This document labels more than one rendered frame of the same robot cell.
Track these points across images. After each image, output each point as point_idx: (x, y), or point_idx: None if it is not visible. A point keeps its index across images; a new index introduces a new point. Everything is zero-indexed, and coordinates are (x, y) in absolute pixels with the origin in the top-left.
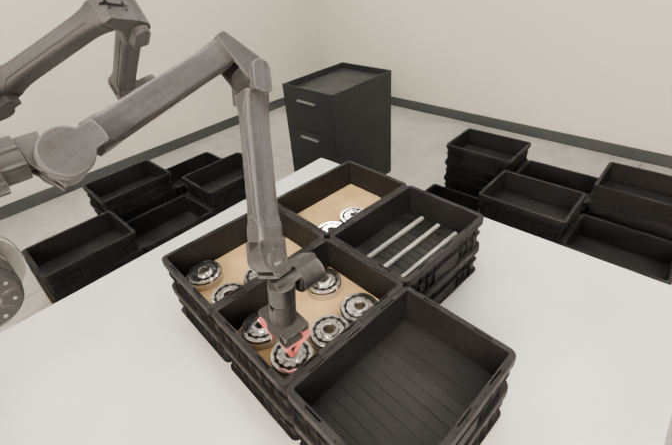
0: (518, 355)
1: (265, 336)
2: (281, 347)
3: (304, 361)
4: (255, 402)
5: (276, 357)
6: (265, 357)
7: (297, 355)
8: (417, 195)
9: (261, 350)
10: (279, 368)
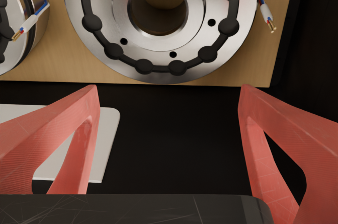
0: None
1: (5, 24)
2: (100, 18)
3: None
4: None
5: (128, 55)
6: (79, 42)
7: (192, 3)
8: None
9: (44, 35)
10: (179, 77)
